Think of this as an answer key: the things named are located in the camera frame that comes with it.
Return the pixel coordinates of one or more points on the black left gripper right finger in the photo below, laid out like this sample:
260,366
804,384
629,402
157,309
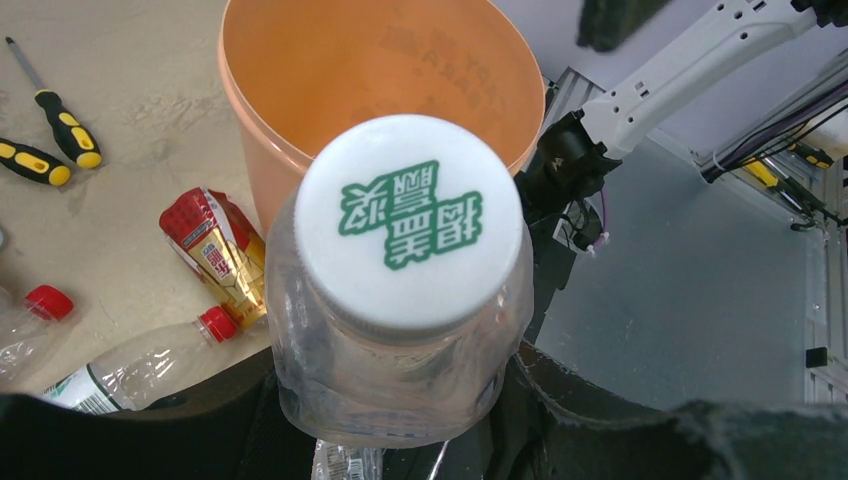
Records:
549,423

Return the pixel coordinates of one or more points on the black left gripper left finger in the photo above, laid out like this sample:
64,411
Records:
229,426

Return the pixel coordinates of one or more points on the clear jar white green lid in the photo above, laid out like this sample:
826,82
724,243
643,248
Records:
399,282

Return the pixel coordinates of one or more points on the gold red label bottle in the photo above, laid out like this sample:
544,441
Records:
219,244

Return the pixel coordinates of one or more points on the orange plastic bin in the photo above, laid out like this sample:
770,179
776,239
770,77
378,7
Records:
299,73

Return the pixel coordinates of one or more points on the blue white grapefruit drink bottle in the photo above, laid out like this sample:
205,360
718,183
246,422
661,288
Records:
335,462

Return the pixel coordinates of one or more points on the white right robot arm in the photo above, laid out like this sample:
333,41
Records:
576,152

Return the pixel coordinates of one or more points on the red label bottle near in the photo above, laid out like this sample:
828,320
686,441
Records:
136,373

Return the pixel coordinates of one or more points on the red label bottle middle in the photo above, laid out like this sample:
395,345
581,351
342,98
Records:
29,329

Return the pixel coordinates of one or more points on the yellow black screwdriver right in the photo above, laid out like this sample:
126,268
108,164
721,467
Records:
73,138

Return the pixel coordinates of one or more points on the yellow black screwdriver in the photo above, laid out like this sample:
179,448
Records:
73,138
33,164

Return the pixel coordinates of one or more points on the yellow black screwdriver left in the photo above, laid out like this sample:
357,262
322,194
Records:
33,164

